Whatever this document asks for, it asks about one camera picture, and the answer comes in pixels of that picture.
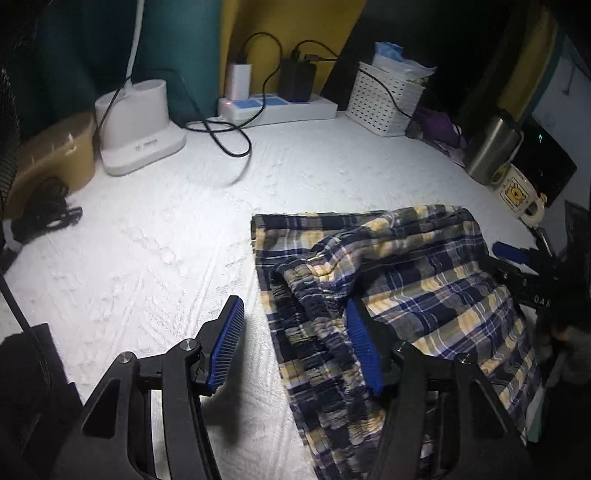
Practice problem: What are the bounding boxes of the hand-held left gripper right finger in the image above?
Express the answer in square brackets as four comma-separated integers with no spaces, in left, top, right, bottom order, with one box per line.
[344,298,529,480]

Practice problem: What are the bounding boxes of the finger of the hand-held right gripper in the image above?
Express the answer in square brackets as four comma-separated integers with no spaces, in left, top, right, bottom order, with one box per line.
[485,258,532,301]
[492,242,555,278]

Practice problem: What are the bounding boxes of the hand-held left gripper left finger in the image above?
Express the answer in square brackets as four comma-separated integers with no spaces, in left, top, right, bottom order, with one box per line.
[81,295,246,480]

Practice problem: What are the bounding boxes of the plaid pants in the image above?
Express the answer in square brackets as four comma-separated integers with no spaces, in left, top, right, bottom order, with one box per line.
[249,204,543,480]

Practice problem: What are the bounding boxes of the person's right hand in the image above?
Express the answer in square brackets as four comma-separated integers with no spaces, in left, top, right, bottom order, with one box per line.
[538,323,575,352]

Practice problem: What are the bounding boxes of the cream mug with yellow print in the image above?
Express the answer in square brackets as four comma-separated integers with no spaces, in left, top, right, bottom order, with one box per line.
[492,164,546,227]

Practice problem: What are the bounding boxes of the stainless steel tumbler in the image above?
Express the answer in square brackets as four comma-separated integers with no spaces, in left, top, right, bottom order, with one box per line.
[464,115,525,185]

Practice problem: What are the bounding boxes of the white tablecloth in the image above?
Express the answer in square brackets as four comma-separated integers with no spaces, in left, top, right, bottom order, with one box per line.
[0,108,555,480]

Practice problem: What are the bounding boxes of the purple cloth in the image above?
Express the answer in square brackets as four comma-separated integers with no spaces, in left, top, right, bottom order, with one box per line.
[413,108,469,158]

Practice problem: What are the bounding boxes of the yellow curtain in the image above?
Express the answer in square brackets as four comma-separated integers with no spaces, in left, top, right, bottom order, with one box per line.
[219,0,365,100]
[499,9,561,121]

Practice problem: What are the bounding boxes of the white perforated basket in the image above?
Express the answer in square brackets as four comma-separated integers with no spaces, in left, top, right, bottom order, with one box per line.
[345,61,426,138]

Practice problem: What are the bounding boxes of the blue tissue pack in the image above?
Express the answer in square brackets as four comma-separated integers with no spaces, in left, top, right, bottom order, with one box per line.
[372,41,437,84]

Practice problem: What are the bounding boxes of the white lamp base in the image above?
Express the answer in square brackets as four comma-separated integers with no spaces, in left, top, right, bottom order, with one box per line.
[95,0,188,177]

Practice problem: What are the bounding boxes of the dark glass window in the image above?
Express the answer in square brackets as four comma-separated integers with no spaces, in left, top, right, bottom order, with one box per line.
[323,0,532,121]

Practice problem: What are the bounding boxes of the white power strip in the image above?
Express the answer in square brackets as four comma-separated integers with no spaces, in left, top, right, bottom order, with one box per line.
[218,92,339,126]

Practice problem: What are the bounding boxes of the tan plastic container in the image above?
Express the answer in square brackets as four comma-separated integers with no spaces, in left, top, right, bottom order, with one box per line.
[7,113,98,217]

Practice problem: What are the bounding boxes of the white charger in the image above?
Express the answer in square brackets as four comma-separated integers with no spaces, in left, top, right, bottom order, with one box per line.
[226,62,252,100]

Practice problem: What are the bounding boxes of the black charger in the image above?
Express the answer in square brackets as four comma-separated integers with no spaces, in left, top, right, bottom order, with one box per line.
[279,59,317,103]

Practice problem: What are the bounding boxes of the teal curtain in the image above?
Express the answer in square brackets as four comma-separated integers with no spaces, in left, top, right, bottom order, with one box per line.
[14,0,222,134]

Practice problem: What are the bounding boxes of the black looped cable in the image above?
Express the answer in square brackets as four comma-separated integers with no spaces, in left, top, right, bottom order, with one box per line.
[185,69,253,158]

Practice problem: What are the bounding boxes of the black cable bundle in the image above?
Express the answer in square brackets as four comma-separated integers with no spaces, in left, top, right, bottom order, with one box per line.
[9,176,84,245]

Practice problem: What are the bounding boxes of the black charger cable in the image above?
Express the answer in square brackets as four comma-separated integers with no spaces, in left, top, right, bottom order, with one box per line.
[295,41,414,120]

